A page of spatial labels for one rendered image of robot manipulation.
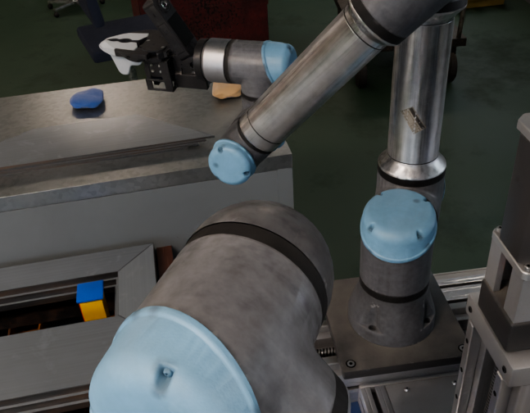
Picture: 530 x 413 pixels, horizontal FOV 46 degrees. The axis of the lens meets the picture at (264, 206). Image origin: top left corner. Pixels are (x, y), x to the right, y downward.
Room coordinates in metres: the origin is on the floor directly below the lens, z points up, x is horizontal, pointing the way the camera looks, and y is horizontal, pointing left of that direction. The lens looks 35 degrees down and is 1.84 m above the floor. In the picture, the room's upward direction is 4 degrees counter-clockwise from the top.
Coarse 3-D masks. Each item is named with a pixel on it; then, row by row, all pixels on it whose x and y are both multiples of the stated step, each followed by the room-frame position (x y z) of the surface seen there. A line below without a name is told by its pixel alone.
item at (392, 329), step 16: (368, 288) 0.76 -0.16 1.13; (352, 304) 0.78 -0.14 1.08; (368, 304) 0.75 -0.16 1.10; (384, 304) 0.74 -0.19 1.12; (400, 304) 0.73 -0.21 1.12; (416, 304) 0.74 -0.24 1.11; (432, 304) 0.76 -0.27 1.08; (352, 320) 0.77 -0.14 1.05; (368, 320) 0.75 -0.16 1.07; (384, 320) 0.73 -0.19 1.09; (400, 320) 0.72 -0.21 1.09; (416, 320) 0.73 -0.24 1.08; (432, 320) 0.75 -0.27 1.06; (368, 336) 0.73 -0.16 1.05; (384, 336) 0.72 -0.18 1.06; (400, 336) 0.72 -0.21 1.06; (416, 336) 0.72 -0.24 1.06
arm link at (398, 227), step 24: (384, 192) 0.84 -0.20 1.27; (408, 192) 0.83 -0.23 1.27; (384, 216) 0.78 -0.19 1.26; (408, 216) 0.78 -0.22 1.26; (432, 216) 0.77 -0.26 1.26; (360, 240) 0.80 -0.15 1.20; (384, 240) 0.74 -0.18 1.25; (408, 240) 0.73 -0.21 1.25; (432, 240) 0.75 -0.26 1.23; (360, 264) 0.79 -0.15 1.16; (384, 264) 0.74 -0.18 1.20; (408, 264) 0.73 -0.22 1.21; (384, 288) 0.74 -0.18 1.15; (408, 288) 0.73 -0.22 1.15
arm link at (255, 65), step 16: (240, 48) 1.00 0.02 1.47; (256, 48) 0.99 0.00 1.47; (272, 48) 0.98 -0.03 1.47; (288, 48) 0.99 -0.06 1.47; (224, 64) 0.99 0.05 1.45; (240, 64) 0.98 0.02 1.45; (256, 64) 0.97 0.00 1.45; (272, 64) 0.96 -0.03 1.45; (288, 64) 0.97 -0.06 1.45; (240, 80) 0.99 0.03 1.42; (256, 80) 0.97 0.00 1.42; (272, 80) 0.96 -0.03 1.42; (256, 96) 0.97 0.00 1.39
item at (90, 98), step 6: (84, 90) 1.79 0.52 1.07; (90, 90) 1.77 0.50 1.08; (96, 90) 1.77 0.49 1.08; (72, 96) 1.75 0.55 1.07; (78, 96) 1.73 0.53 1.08; (84, 96) 1.73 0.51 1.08; (90, 96) 1.73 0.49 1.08; (96, 96) 1.73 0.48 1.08; (102, 96) 1.74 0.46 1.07; (72, 102) 1.70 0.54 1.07; (78, 102) 1.69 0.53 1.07; (84, 102) 1.69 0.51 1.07; (90, 102) 1.69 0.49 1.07; (96, 102) 1.69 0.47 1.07; (78, 108) 1.69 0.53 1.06
